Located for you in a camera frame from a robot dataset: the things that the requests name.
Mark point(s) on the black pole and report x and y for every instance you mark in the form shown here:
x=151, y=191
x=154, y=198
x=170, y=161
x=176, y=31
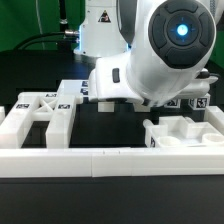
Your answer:
x=63, y=16

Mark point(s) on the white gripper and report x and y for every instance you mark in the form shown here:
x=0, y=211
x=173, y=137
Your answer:
x=108, y=80

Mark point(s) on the white fence bar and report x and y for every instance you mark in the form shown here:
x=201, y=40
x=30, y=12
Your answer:
x=215, y=116
x=106, y=162

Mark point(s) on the white right fence bar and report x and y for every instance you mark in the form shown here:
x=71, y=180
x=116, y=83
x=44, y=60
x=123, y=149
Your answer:
x=215, y=116

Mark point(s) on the white base tag plate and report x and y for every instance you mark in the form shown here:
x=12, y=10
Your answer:
x=80, y=89

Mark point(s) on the white chair seat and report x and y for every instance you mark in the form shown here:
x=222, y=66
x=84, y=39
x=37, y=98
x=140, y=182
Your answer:
x=179, y=131

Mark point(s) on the white chair back frame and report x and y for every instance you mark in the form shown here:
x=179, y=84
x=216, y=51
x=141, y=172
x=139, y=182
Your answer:
x=58, y=110

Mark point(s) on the white front fence bar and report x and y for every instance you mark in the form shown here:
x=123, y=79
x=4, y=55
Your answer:
x=106, y=162

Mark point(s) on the white left fence piece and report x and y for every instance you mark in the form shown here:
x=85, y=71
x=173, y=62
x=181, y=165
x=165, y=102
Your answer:
x=2, y=114

